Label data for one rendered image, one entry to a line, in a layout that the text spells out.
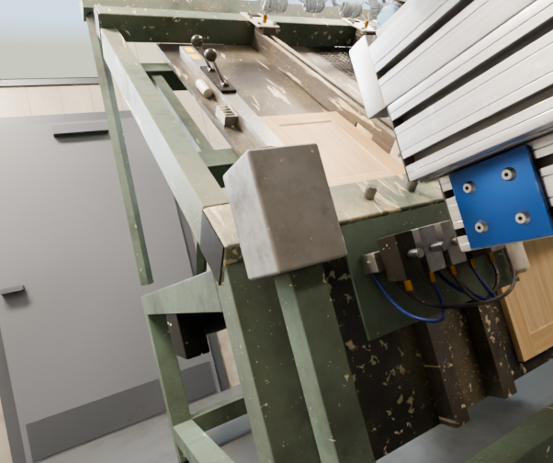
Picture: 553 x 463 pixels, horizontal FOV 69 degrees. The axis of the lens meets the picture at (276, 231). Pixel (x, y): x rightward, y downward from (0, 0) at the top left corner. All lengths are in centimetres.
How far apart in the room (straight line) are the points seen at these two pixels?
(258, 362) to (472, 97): 56
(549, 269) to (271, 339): 126
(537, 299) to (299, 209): 127
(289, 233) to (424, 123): 23
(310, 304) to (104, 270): 245
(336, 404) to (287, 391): 19
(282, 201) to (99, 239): 248
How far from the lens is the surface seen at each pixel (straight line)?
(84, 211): 303
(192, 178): 88
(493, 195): 46
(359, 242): 86
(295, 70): 162
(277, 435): 81
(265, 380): 78
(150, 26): 180
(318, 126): 128
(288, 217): 57
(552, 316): 178
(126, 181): 203
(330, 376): 62
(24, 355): 298
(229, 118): 121
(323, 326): 61
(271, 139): 110
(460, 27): 43
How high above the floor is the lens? 76
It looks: 5 degrees up
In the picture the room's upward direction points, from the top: 15 degrees counter-clockwise
